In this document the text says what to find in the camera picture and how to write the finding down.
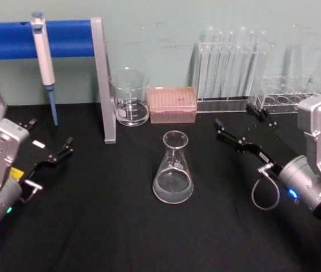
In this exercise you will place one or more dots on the clear glass beaker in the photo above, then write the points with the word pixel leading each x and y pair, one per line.
pixel 130 113

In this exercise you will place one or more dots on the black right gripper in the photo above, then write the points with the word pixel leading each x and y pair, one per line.
pixel 265 156

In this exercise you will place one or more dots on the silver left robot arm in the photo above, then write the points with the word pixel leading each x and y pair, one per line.
pixel 1 147

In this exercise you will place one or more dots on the white and blue pipette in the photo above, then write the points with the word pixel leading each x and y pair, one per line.
pixel 44 62

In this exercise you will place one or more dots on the tall clear test tube rack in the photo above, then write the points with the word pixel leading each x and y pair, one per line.
pixel 222 105

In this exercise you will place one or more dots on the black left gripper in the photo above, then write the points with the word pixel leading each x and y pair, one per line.
pixel 37 156

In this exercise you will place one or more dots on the blue and grey pipette stand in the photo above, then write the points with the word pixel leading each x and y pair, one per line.
pixel 7 39

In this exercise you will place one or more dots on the black table cloth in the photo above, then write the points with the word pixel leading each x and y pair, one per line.
pixel 106 232

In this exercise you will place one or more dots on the pink pipette tip box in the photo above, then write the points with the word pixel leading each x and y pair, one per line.
pixel 173 107

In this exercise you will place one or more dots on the clear glass test tube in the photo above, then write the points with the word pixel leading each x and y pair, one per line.
pixel 218 62
pixel 260 56
pixel 228 62
pixel 250 62
pixel 241 56
pixel 209 56

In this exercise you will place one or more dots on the low clear tube rack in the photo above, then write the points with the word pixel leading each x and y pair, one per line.
pixel 283 99

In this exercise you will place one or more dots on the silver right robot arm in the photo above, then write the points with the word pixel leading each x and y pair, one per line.
pixel 314 133

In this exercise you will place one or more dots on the clear glass conical flask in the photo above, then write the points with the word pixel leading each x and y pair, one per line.
pixel 173 184

